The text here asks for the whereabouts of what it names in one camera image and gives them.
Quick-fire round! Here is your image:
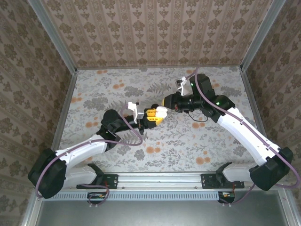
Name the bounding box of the white earbud charging case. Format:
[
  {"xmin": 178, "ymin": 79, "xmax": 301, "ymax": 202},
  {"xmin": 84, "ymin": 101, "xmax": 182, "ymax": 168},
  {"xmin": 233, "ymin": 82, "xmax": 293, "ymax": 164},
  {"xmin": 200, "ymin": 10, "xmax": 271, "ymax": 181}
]
[{"xmin": 155, "ymin": 105, "xmax": 168, "ymax": 120}]

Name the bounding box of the floral patterned table cover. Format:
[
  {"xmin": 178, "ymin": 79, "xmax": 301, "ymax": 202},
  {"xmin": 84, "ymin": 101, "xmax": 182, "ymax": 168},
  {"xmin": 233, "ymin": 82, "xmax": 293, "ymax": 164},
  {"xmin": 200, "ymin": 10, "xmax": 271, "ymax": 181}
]
[{"xmin": 53, "ymin": 66, "xmax": 275, "ymax": 174}]

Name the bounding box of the small black controller board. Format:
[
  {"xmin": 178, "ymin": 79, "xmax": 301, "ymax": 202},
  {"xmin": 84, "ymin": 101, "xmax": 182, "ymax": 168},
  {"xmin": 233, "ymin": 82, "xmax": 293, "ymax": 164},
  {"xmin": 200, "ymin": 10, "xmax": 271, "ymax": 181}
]
[
  {"xmin": 87, "ymin": 192, "xmax": 106, "ymax": 204},
  {"xmin": 218, "ymin": 191, "xmax": 236, "ymax": 203}
]

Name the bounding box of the grey metal panel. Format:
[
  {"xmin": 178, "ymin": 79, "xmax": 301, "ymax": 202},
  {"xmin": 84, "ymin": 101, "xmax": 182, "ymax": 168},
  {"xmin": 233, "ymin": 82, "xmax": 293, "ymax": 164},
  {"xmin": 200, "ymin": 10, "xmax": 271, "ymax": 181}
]
[{"xmin": 35, "ymin": 201, "xmax": 290, "ymax": 226}]

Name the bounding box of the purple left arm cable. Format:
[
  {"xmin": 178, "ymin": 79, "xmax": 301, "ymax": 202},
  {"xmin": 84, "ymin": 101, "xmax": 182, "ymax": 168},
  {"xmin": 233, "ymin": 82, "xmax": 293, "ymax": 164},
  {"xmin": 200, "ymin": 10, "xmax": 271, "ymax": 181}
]
[{"xmin": 34, "ymin": 103, "xmax": 144, "ymax": 206}]

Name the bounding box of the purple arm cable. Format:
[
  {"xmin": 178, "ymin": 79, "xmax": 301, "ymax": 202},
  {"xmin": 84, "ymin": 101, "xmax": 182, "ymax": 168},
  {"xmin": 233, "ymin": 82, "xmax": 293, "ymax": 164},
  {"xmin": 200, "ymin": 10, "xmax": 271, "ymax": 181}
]
[
  {"xmin": 187, "ymin": 65, "xmax": 301, "ymax": 205},
  {"xmin": 34, "ymin": 103, "xmax": 144, "ymax": 206}
]

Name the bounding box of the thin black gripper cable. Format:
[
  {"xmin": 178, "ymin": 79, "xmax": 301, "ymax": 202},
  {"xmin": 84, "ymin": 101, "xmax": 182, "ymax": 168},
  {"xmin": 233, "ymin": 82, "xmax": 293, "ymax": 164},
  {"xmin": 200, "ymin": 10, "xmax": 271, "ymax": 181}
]
[{"xmin": 188, "ymin": 110, "xmax": 209, "ymax": 122}]

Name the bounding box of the aluminium table side rail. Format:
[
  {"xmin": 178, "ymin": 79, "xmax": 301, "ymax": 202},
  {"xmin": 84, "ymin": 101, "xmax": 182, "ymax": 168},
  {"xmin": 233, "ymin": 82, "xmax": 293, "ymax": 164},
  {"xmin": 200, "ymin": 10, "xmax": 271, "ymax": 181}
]
[
  {"xmin": 50, "ymin": 69, "xmax": 78, "ymax": 151},
  {"xmin": 239, "ymin": 67, "xmax": 270, "ymax": 151}
]

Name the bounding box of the aluminium mounting rail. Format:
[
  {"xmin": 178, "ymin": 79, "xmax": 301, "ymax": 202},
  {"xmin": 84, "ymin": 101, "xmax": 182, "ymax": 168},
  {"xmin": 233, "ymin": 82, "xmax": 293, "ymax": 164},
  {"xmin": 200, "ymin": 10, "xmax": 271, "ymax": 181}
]
[{"xmin": 101, "ymin": 173, "xmax": 290, "ymax": 190}]

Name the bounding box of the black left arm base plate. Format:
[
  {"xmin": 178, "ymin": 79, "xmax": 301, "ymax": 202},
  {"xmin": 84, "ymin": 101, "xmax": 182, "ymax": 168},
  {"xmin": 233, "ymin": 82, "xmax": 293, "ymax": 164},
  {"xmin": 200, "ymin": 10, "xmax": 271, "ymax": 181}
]
[{"xmin": 77, "ymin": 173, "xmax": 118, "ymax": 190}]

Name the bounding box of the grey slotted cable duct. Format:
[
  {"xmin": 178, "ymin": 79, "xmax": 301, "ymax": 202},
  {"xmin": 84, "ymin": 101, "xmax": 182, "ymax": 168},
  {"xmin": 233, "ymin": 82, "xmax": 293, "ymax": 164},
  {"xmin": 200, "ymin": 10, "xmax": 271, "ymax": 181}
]
[{"xmin": 56, "ymin": 191, "xmax": 221, "ymax": 201}]

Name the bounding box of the aluminium frame post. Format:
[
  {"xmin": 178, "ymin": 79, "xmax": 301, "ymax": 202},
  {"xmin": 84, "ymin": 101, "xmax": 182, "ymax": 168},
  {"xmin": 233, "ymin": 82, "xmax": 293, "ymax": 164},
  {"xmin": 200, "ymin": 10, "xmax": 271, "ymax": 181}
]
[
  {"xmin": 239, "ymin": 0, "xmax": 287, "ymax": 73},
  {"xmin": 26, "ymin": 0, "xmax": 78, "ymax": 75}
]

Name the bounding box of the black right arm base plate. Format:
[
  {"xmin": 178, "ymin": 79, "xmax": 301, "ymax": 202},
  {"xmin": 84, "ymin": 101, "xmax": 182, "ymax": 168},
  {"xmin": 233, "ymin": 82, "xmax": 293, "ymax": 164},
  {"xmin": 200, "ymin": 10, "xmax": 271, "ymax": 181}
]
[{"xmin": 201, "ymin": 173, "xmax": 245, "ymax": 190}]

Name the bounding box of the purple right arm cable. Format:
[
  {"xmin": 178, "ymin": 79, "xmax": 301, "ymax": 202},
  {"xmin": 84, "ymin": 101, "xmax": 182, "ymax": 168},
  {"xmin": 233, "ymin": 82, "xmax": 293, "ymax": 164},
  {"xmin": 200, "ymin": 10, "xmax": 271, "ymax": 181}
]
[{"xmin": 187, "ymin": 65, "xmax": 301, "ymax": 205}]

